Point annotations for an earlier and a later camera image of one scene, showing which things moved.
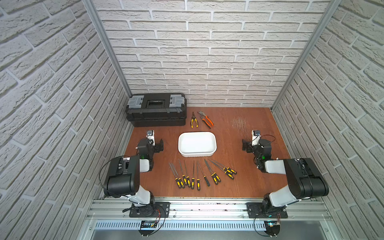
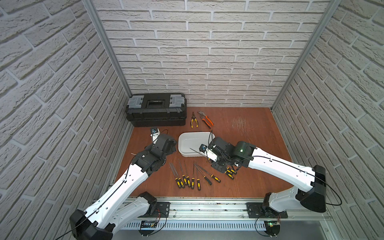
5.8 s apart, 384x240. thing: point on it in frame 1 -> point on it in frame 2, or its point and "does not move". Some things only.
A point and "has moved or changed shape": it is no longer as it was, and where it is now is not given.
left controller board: x=147 y=227 does not move
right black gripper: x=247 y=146 -> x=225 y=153
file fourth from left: x=187 y=177 does not move
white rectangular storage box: x=195 y=144 does not move
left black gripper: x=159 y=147 -> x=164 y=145
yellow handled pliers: x=193 y=117 does not move
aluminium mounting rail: x=204 y=210 does not move
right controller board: x=272 y=228 does not move
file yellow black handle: x=230 y=176 does not move
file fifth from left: x=193 y=179 does not move
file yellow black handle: x=216 y=176 has moved or changed shape
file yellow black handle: x=212 y=175 -> x=208 y=158
